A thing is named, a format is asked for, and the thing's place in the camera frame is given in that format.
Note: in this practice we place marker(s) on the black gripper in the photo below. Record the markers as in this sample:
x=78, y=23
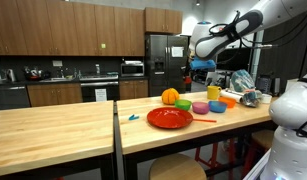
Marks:
x=194, y=73

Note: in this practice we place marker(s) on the red strawberry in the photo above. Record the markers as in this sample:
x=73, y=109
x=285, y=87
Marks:
x=188, y=80

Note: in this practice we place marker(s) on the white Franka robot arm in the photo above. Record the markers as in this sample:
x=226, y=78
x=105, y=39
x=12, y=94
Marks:
x=293, y=110

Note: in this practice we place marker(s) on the green bowl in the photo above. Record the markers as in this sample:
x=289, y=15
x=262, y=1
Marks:
x=183, y=105

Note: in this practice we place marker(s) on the purple bowl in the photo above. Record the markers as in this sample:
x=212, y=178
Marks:
x=200, y=108

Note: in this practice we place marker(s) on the blue bowl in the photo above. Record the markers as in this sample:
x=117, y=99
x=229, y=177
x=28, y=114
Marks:
x=217, y=107

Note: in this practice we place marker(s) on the orange bowl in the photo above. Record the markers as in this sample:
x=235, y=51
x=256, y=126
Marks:
x=229, y=101

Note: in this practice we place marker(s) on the orange toy pumpkin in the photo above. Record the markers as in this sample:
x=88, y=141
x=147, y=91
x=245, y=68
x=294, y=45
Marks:
x=170, y=96

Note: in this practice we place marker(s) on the yellow mug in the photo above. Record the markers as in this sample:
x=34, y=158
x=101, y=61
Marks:
x=213, y=92

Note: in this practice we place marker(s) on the stainless steel fridge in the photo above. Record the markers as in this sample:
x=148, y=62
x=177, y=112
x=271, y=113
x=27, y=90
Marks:
x=164, y=73

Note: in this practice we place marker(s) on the red plate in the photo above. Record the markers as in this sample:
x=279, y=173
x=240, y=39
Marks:
x=169, y=118

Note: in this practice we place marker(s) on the orange stick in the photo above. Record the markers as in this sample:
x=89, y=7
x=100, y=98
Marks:
x=204, y=120

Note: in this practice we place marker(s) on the white paper on fridge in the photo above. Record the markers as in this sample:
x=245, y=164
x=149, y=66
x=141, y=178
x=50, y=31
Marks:
x=177, y=52

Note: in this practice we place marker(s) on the white paper roll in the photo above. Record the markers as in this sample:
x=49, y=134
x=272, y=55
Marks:
x=230, y=96

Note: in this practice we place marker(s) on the teal plastic bag with food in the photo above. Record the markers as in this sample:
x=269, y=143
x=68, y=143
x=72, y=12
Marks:
x=243, y=81

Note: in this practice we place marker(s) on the wooden lower cabinet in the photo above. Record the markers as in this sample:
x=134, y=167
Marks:
x=54, y=95
x=133, y=89

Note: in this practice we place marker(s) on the silver microwave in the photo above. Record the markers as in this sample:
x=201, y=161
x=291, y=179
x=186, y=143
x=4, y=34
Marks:
x=132, y=70

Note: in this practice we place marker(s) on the small blue clip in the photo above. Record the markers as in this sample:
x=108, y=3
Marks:
x=133, y=117

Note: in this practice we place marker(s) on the wooden cabinet above fridge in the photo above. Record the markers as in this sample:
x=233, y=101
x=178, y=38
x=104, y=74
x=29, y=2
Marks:
x=163, y=20

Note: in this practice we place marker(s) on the wooden stool red legs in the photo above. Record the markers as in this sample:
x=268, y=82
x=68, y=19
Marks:
x=214, y=156

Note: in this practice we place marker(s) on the round wooden stool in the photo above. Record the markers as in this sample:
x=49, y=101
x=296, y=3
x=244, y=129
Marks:
x=176, y=168

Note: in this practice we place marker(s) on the white paper on oven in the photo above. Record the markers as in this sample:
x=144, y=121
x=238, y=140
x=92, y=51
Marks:
x=100, y=95

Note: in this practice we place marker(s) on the black oven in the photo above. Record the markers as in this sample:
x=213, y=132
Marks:
x=99, y=85

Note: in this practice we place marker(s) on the wooden stool orange legs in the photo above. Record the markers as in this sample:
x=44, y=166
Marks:
x=259, y=143

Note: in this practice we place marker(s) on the white soap bottle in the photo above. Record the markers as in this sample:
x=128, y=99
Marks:
x=97, y=69

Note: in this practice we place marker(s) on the green sticky note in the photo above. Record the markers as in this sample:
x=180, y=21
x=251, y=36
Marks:
x=103, y=46

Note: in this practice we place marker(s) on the kitchen sink with faucet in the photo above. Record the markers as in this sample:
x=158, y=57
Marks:
x=58, y=78

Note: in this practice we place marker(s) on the long wooden upper cabinets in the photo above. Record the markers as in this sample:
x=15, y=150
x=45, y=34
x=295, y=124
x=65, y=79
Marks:
x=59, y=28

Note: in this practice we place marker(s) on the red pot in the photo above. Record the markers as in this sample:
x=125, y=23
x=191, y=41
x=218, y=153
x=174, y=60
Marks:
x=33, y=75

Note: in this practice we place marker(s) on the silver kettle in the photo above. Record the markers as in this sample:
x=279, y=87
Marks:
x=10, y=75

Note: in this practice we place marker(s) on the black dishwasher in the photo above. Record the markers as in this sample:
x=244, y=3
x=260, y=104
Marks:
x=9, y=98

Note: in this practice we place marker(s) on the white wall outlet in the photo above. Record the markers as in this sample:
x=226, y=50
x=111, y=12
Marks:
x=57, y=63

